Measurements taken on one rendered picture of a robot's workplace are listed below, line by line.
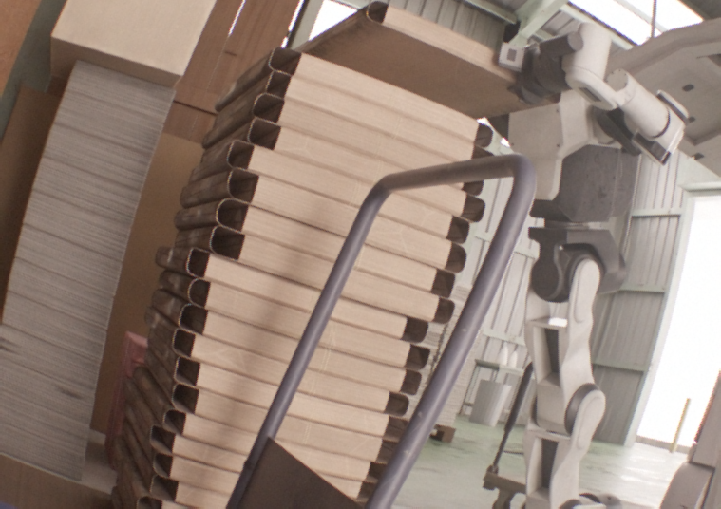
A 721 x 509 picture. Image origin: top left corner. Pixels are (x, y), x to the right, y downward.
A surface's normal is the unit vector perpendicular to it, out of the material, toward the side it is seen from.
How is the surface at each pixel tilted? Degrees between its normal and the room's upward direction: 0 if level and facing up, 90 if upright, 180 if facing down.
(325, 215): 90
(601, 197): 102
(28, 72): 90
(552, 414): 117
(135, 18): 91
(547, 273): 108
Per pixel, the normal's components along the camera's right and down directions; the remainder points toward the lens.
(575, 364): 0.59, 0.07
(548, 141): -0.86, 0.00
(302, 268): 0.35, -0.02
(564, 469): 0.42, 0.47
